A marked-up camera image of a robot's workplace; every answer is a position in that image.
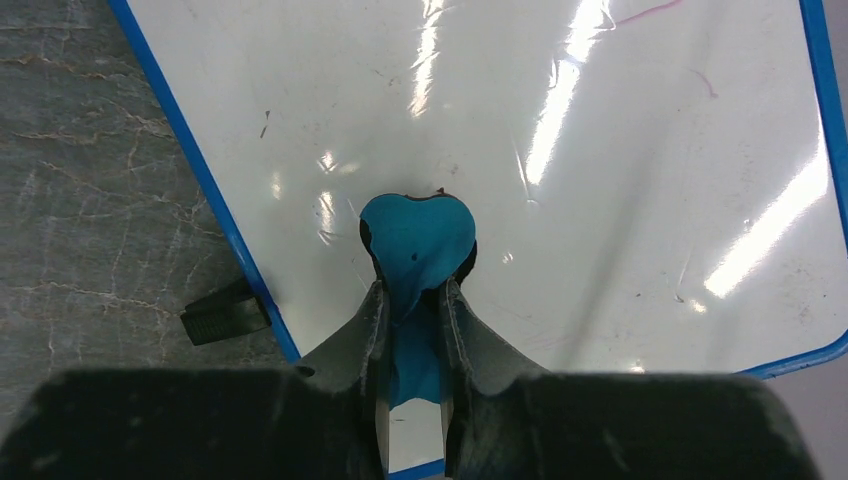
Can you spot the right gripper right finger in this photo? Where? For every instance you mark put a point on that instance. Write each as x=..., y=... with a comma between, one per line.
x=481, y=394

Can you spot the black whiteboard foot clip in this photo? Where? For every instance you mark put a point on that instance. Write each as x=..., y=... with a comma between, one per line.
x=230, y=312

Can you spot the blue whiteboard eraser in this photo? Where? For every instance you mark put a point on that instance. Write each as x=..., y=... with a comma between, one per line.
x=416, y=244

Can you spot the blue framed whiteboard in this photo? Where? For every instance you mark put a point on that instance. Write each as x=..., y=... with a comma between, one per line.
x=656, y=185

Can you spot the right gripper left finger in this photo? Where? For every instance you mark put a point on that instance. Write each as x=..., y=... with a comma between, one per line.
x=347, y=394

